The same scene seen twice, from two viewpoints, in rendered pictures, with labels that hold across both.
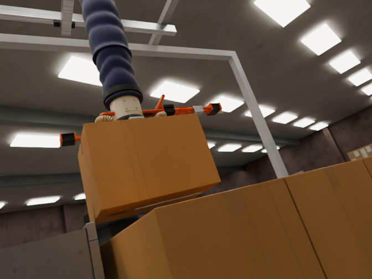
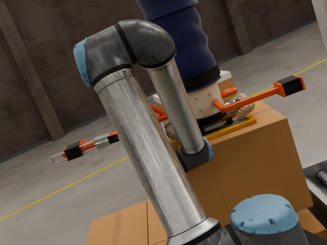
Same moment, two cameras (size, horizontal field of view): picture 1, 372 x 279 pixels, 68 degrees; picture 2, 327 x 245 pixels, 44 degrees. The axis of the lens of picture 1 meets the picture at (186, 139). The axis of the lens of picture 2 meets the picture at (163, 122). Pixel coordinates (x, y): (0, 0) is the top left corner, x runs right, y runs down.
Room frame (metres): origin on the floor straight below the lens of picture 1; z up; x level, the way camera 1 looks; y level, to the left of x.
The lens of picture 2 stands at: (2.96, 1.06, 1.58)
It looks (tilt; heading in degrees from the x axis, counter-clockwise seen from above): 13 degrees down; 213
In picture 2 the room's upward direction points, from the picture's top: 22 degrees counter-clockwise
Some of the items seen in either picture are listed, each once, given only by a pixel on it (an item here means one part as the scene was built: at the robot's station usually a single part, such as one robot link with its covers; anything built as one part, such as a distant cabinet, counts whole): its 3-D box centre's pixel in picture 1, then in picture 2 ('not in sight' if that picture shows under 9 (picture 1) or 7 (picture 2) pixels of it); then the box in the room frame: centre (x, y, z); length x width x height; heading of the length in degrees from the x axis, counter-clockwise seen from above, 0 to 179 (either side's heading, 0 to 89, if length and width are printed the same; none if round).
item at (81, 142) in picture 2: (213, 108); (75, 149); (1.72, -0.24, 1.21); 0.08 x 0.07 x 0.05; 121
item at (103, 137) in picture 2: (196, 110); (103, 140); (1.66, -0.12, 1.20); 0.07 x 0.07 x 0.04; 31
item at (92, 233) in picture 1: (81, 243); (317, 197); (1.24, 0.58, 0.58); 0.70 x 0.03 x 0.06; 31
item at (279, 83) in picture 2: (67, 139); (289, 85); (1.48, 0.67, 1.20); 0.09 x 0.08 x 0.05; 31
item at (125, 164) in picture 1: (145, 168); (222, 170); (1.43, 0.25, 0.87); 0.60 x 0.40 x 0.40; 120
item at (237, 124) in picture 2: not in sight; (214, 129); (1.49, 0.32, 1.09); 0.34 x 0.10 x 0.05; 121
